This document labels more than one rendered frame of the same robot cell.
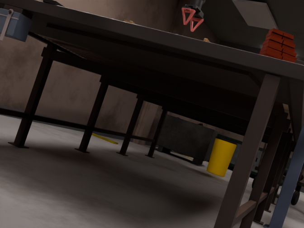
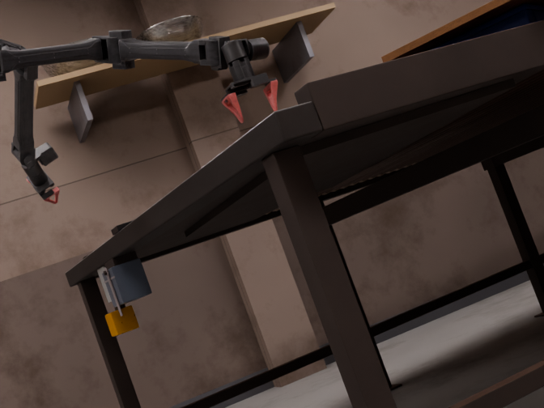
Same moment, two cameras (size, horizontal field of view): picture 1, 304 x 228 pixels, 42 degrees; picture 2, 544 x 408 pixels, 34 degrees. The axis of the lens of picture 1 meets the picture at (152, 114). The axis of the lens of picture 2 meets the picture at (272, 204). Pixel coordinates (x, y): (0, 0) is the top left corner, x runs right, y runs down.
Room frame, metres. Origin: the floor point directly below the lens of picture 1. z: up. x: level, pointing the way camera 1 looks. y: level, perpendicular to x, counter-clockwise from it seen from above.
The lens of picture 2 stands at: (0.22, -1.51, 0.65)
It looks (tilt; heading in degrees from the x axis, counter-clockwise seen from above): 4 degrees up; 42
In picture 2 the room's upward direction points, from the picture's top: 20 degrees counter-clockwise
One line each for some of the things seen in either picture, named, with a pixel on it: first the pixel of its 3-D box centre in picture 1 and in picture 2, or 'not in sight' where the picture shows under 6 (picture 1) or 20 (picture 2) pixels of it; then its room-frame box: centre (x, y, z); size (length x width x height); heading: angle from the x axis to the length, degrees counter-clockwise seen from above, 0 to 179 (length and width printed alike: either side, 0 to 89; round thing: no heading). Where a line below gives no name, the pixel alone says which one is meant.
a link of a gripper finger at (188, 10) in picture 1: (188, 16); (240, 104); (1.89, -0.02, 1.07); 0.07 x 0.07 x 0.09; 62
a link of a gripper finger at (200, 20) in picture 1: (193, 21); (265, 96); (1.95, -0.05, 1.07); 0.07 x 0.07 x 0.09; 62
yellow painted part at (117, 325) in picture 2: not in sight; (114, 299); (2.05, 0.98, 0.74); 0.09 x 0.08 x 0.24; 68
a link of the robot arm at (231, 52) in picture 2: not in sight; (236, 53); (1.92, -0.03, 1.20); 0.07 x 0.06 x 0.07; 172
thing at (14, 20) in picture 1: (11, 25); (125, 284); (1.98, 0.81, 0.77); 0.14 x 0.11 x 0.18; 68
